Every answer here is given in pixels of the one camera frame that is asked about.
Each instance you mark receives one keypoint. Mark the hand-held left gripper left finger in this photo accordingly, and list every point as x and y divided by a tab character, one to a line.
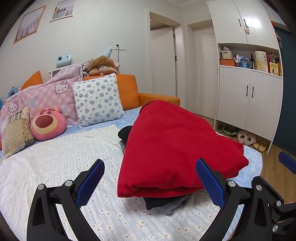
90	183

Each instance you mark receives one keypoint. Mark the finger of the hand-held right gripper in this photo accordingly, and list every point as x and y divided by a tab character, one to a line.
288	163
278	213

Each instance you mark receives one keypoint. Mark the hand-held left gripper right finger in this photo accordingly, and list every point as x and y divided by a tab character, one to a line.
210	183

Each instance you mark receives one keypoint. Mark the red sweater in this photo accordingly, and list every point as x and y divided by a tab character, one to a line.
173	143

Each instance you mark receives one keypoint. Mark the yellow slipper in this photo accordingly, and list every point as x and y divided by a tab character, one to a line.
263	147
256	144

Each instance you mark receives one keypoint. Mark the white daisy print blanket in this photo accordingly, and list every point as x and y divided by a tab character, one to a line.
57	157

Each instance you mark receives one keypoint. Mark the pink fluffy slipper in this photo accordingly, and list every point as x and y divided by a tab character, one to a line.
250	139
241	136

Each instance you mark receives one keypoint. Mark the grey garment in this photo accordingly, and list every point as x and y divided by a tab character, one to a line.
173	208

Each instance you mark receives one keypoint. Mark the green slipper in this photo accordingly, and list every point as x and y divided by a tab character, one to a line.
232	132
223	129

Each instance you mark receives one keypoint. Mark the black garment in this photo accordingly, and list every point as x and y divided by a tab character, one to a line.
126	134

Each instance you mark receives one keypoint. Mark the pink bear plush pillow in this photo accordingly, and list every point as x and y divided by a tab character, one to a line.
46	122

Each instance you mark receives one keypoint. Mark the white blue floral pillow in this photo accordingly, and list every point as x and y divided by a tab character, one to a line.
97	99

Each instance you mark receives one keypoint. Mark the white wardrobe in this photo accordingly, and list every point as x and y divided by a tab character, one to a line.
233	92

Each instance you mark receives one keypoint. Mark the beige polka dot patchwork pillow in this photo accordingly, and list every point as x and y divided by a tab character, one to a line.
16	132

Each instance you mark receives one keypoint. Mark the picture book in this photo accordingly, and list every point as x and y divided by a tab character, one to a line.
275	68

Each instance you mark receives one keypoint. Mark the pink cat print quilt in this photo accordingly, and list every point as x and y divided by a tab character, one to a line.
46	88

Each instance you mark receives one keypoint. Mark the paper towel pack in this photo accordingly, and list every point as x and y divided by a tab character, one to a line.
260	61

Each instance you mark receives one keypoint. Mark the dark wine bottle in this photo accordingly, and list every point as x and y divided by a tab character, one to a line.
252	62

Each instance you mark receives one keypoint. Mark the blue alien plush toy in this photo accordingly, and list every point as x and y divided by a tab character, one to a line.
244	60

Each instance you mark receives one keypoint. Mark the white headboard shelf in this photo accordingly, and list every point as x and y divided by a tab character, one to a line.
52	73

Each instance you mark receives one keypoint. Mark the orange storage box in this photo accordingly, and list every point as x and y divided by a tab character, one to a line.
227	62

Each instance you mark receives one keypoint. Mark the brown teddy bear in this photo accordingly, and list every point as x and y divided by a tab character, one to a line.
101	62

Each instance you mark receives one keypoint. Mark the white storage container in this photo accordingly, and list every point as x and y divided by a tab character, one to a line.
227	55

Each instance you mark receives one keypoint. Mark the white projector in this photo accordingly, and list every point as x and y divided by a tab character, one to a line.
64	60

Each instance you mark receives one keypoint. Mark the white door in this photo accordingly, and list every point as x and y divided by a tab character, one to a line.
161	62

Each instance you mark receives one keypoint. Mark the blue party hat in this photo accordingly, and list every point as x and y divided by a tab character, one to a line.
108	53

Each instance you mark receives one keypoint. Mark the wooden framed picture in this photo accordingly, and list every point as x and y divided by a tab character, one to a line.
29	24

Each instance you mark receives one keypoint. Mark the white framed poster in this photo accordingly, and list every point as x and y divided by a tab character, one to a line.
62	10

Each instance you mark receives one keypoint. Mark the orange bed frame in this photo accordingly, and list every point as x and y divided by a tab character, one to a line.
128	90

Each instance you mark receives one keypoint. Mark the white wall socket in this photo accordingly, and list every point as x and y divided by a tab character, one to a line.
121	47

